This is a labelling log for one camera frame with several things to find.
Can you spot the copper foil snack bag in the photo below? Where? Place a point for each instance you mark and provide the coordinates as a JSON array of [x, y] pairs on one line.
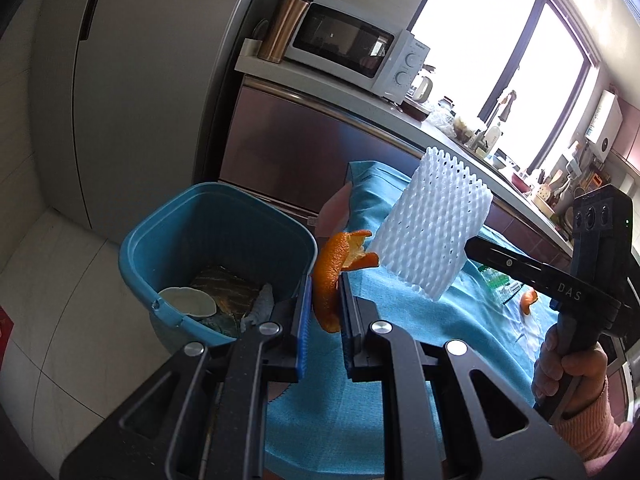
[[230, 290]]

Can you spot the blue printed tablecloth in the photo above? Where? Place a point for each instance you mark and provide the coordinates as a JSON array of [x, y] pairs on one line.
[[320, 410]]

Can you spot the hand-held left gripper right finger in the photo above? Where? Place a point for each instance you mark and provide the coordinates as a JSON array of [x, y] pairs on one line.
[[346, 325]]

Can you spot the blue plastic trash bin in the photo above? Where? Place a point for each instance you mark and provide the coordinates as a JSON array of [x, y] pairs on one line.
[[210, 230]]

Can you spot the small orange peel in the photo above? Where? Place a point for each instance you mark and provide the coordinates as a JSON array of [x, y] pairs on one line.
[[529, 301]]

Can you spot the dark red bowl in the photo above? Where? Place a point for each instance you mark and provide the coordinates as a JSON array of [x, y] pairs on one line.
[[416, 109]]

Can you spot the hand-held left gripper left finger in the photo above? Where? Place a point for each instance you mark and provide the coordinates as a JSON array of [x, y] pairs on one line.
[[302, 330]]

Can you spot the copper travel tumbler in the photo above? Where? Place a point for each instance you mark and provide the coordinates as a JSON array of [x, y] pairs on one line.
[[282, 27]]

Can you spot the white electric kettle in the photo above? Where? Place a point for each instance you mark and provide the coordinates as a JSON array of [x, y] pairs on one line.
[[422, 85]]

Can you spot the brown lower kitchen cabinets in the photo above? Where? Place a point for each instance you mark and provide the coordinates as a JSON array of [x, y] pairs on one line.
[[280, 150]]

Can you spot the grey refrigerator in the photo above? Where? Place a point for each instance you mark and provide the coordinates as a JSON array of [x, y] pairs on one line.
[[140, 110]]

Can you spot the white blue-dotted paper cup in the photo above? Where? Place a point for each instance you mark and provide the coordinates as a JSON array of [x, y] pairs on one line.
[[187, 302]]

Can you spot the white microwave oven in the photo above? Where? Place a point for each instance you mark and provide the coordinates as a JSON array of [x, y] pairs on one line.
[[350, 45]]

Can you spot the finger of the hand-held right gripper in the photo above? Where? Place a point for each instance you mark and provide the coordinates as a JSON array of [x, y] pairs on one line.
[[505, 262]]

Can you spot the white kitchen counter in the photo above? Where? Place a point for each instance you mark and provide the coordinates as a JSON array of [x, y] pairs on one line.
[[350, 110]]

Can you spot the red paper on floor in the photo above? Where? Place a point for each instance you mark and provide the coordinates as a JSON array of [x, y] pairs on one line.
[[5, 330]]

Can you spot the pink wall cabinet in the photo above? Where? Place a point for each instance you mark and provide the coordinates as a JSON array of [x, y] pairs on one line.
[[627, 145]]

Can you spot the dish soap bottle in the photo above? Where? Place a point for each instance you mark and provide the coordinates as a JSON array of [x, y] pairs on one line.
[[491, 140]]

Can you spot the person's right hand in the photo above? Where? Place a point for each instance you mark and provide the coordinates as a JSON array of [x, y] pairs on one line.
[[585, 375]]

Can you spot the white wall water heater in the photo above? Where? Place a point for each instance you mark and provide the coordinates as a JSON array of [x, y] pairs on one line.
[[604, 122]]

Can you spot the clear plastic bag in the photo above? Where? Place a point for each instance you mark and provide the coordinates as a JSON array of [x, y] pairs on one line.
[[442, 112]]

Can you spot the kitchen window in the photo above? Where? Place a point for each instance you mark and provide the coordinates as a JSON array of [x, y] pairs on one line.
[[475, 35]]

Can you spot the green clear candy wrapper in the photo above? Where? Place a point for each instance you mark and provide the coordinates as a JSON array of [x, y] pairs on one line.
[[500, 282]]

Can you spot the crumpled grey tissue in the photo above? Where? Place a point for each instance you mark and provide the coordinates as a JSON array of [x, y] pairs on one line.
[[260, 305]]

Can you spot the white foam fruit net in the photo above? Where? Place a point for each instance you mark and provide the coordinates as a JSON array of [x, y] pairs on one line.
[[430, 220]]

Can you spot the large orange peel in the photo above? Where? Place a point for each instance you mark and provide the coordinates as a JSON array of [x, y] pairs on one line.
[[330, 280]]

